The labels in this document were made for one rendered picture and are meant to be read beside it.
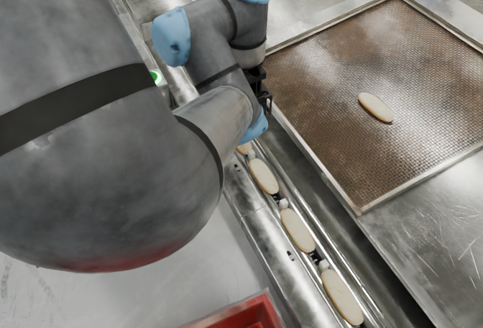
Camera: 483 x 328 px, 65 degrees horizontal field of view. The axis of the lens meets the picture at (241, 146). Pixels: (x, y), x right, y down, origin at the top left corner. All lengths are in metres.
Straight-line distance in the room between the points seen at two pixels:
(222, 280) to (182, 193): 0.54
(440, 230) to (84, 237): 0.66
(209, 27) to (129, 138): 0.40
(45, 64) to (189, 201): 0.10
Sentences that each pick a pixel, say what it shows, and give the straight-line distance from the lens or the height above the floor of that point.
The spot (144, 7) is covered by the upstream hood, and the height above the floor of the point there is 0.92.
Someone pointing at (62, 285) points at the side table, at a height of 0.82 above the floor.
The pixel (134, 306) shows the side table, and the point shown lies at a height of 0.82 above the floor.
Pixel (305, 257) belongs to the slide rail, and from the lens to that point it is 0.73.
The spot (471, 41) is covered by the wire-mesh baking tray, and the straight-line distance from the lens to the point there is 1.09.
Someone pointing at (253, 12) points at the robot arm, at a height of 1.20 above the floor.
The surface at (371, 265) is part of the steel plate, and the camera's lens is 0.78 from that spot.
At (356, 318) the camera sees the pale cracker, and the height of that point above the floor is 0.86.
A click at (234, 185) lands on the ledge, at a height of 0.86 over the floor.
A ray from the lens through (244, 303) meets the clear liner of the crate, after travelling 0.61.
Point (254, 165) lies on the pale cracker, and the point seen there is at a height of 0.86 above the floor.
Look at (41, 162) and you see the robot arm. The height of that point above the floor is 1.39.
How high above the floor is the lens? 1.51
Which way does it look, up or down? 50 degrees down
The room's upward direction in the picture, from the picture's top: straight up
